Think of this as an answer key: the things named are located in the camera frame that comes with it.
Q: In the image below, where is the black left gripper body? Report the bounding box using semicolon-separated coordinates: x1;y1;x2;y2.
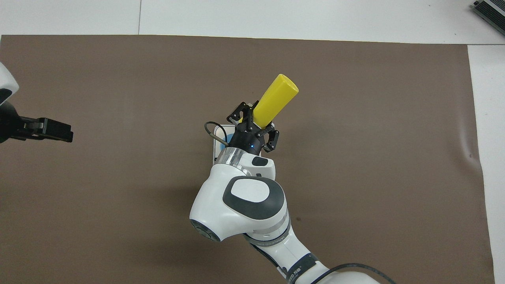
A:
0;101;44;144

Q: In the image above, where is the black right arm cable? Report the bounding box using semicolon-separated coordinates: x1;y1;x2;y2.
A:
204;121;397;284

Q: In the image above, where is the silver digital kitchen scale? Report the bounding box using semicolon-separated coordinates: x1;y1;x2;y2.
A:
213;124;237;164

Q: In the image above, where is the grey ribbed metal device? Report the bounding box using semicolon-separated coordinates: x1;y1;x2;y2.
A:
473;0;505;38

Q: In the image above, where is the yellow squeeze bottle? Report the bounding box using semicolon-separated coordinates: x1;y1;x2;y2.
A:
239;74;299;130

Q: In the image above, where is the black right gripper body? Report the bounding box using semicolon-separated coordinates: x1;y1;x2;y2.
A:
228;125;273;157

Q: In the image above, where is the brown table mat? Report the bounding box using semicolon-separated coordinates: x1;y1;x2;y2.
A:
0;35;496;284

